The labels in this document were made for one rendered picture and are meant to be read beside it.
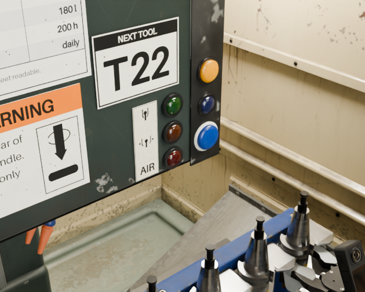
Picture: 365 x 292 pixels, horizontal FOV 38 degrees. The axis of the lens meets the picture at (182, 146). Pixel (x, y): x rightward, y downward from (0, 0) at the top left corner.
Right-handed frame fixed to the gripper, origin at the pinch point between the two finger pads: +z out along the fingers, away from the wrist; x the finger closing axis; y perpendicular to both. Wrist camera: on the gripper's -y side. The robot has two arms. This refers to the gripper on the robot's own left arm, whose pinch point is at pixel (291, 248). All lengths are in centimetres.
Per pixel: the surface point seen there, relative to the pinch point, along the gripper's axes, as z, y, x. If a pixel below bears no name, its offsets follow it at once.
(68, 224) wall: 95, 53, 2
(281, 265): -3.2, -1.9, -6.5
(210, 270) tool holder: -2.0, -9.0, -22.9
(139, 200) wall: 94, 56, 32
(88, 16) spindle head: -6, -53, -44
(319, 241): -3.4, -2.1, 3.7
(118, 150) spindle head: -6, -39, -41
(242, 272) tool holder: -0.7, -2.6, -13.9
